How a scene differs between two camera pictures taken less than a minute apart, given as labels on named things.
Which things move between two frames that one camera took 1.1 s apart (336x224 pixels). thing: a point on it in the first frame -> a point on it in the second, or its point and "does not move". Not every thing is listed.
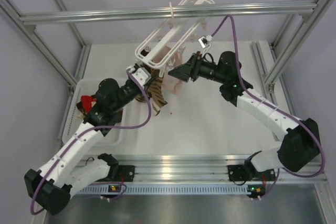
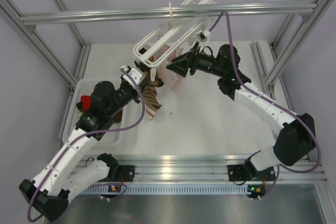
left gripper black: x=153 y=76 -> x=142 y=85
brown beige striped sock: x=155 y=92 -> x=149 y=95
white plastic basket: x=88 y=87 does not move
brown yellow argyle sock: x=155 y=73 -> x=158 y=82
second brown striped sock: x=117 y=115 does not move
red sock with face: x=88 y=102 does not move
